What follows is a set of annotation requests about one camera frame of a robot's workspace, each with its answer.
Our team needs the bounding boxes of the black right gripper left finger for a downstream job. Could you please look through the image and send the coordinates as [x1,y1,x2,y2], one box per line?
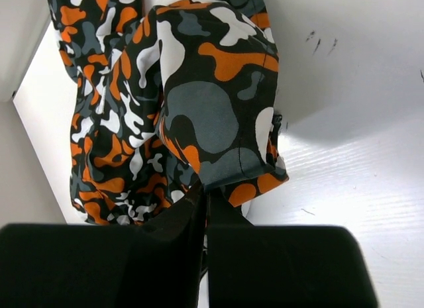
[1,183,203,307]

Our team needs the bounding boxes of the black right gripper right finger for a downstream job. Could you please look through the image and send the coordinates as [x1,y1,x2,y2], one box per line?
[207,191,378,307]

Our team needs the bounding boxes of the orange grey camouflage shorts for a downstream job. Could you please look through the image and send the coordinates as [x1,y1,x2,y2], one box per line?
[47,0,288,225]

